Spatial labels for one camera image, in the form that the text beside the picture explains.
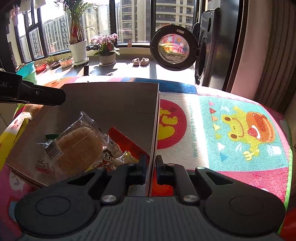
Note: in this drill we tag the dark washing machine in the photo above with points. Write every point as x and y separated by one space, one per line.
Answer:
218 37

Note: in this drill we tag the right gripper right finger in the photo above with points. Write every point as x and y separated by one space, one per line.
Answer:
231 206

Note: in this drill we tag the cardboard box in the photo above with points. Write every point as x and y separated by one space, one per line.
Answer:
130 107

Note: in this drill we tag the tall plant in white pot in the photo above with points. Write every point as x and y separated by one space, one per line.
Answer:
75 10

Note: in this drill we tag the small white planter bowl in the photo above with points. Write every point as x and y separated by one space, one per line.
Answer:
66 61

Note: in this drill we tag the green teal bucket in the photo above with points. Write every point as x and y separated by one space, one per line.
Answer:
28 72

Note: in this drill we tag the red small planter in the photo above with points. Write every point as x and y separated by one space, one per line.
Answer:
41 67

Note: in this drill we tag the bread bun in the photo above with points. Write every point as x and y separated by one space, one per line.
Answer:
74 150
32 109

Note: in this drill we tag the pink flower pot plant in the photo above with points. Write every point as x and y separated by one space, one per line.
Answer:
105 45

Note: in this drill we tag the pair of small slippers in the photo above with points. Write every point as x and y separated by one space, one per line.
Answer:
140 62

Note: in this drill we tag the striped curtain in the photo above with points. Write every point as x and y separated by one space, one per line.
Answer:
266 70

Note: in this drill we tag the red cartoon snack bag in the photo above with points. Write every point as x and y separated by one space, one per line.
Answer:
119 150

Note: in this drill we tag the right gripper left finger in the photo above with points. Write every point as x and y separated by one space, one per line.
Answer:
70 205

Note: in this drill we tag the colourful cartoon blanket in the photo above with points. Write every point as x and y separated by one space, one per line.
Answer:
197 125

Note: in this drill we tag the green white snack packet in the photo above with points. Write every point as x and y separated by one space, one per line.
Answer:
49 138

